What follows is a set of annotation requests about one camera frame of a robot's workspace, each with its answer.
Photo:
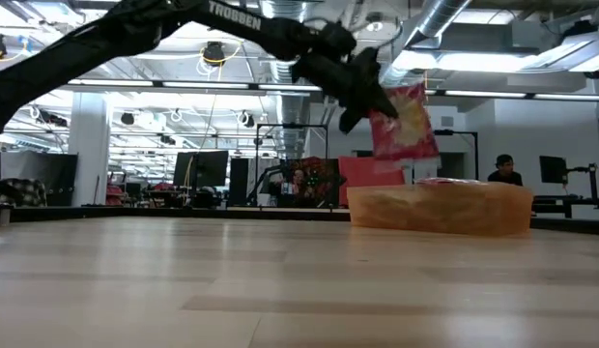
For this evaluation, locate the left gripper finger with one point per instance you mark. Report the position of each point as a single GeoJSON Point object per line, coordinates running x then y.
{"type": "Point", "coordinates": [352, 121]}
{"type": "Point", "coordinates": [382, 104]}

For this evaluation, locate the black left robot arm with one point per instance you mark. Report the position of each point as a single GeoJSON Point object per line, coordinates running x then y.
{"type": "Point", "coordinates": [63, 58]}

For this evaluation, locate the red-orange panel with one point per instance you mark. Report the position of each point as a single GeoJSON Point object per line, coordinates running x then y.
{"type": "Point", "coordinates": [367, 174]}

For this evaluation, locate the patterned red fabric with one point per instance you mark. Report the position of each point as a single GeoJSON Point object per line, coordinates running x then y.
{"type": "Point", "coordinates": [319, 176]}

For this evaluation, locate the person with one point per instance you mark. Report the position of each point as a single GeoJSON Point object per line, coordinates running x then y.
{"type": "Point", "coordinates": [297, 181]}
{"type": "Point", "coordinates": [504, 171]}

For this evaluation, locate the led light bar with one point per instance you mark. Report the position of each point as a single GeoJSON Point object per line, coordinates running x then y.
{"type": "Point", "coordinates": [208, 85]}

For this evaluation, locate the large black monitor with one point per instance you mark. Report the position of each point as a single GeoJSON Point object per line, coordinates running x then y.
{"type": "Point", "coordinates": [203, 168]}

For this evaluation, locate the small black monitor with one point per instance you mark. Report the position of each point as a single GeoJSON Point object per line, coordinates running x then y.
{"type": "Point", "coordinates": [553, 169]}

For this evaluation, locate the white pillar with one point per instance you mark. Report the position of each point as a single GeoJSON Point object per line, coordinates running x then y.
{"type": "Point", "coordinates": [89, 159]}

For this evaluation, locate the dark grey partition panel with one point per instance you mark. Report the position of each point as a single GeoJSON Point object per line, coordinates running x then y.
{"type": "Point", "coordinates": [43, 174]}

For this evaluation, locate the plaid fabric item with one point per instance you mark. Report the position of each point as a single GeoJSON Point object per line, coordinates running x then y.
{"type": "Point", "coordinates": [19, 192]}

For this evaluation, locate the black frame stand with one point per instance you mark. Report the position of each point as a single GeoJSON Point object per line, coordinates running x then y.
{"type": "Point", "coordinates": [292, 126]}
{"type": "Point", "coordinates": [461, 132]}

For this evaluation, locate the hanging black ceiling camera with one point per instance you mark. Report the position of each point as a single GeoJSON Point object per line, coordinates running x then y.
{"type": "Point", "coordinates": [213, 53]}

